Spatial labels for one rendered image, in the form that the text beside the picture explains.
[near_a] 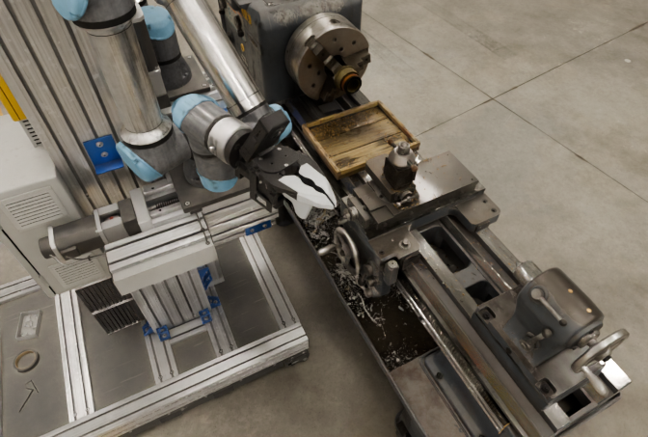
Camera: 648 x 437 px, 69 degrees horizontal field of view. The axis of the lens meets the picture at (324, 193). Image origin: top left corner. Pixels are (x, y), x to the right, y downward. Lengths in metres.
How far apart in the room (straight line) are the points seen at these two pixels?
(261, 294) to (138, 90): 1.35
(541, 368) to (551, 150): 2.23
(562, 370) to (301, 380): 1.21
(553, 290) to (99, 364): 1.73
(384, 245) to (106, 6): 0.99
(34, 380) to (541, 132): 3.16
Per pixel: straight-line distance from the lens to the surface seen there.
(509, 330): 1.38
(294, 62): 1.84
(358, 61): 1.87
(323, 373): 2.26
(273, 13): 1.89
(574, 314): 1.23
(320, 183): 0.72
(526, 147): 3.40
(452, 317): 1.45
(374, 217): 1.48
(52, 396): 2.27
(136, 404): 2.10
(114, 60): 1.03
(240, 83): 0.97
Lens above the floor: 2.11
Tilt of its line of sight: 48 degrees down
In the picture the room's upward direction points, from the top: straight up
